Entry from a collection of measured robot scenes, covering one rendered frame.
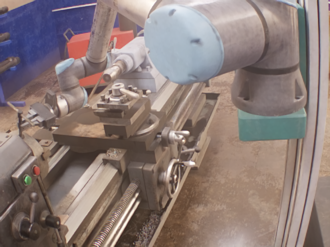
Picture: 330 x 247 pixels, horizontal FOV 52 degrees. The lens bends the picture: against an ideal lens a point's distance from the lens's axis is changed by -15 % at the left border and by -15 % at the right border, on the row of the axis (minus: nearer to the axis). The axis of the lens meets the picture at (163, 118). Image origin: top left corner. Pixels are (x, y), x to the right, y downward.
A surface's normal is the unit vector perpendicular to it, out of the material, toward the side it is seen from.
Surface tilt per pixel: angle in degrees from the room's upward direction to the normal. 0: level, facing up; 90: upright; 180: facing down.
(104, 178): 36
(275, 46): 112
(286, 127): 90
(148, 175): 90
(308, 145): 90
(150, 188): 90
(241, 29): 70
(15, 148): 45
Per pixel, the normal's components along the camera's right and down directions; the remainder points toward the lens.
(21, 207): 0.95, 0.04
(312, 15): -0.15, 0.46
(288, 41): 0.45, 0.41
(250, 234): -0.11, -0.89
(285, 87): 0.17, 0.09
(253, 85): -0.65, 0.07
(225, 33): 0.50, 0.04
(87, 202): 0.47, -0.69
